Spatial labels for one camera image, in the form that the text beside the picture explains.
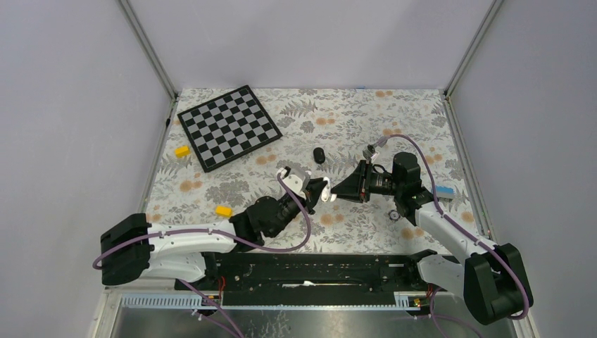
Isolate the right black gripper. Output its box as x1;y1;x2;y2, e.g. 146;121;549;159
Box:
331;160;403;204

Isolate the white earbud charging case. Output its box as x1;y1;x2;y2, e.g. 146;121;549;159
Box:
320;177;337;203

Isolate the black earbud charging case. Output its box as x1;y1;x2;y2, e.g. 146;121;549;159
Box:
313;147;326;164

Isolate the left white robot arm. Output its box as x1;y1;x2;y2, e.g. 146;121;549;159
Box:
92;175;329;289

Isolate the yellow block near arm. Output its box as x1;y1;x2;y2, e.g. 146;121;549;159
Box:
215;206;234;218

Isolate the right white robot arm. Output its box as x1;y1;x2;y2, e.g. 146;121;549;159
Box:
331;152;534;325

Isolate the floral table mat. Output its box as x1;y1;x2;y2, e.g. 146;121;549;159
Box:
144;89;479;254

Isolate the blue grey block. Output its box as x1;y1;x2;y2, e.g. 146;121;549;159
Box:
436;186;455;200

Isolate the black white checkerboard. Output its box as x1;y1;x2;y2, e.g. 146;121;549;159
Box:
177;85;282;173

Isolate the yellow block far left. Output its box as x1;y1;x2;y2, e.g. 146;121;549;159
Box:
175;146;191;158

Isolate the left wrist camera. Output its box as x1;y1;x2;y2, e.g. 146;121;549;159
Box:
277;166;311;199

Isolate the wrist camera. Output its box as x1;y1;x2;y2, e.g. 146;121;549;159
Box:
363;144;379;163
277;166;311;199

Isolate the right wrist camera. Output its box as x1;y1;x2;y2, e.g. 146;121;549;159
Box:
363;144;379;163

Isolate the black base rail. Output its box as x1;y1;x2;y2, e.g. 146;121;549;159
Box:
175;249;434;299

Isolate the white slotted cable duct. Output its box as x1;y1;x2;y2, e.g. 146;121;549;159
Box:
120;292;422;311

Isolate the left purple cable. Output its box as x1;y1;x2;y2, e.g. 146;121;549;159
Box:
92;168;313;338

